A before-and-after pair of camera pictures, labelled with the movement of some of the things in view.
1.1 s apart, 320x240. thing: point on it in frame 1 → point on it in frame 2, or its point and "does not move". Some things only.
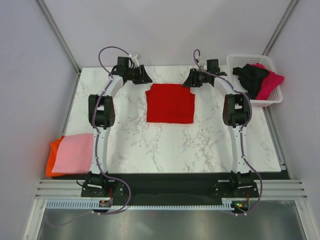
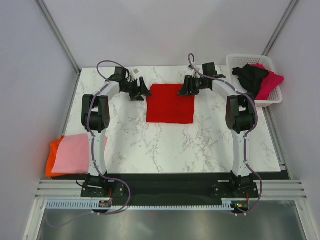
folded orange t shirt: x=52 y=158 does not move
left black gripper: x=143 y=78 → x=142 y=90
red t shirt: x=170 y=103 does not move
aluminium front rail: x=71 y=189 does not move
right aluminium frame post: x=280 y=28 does not move
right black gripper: x=191 y=80 → x=186 y=90
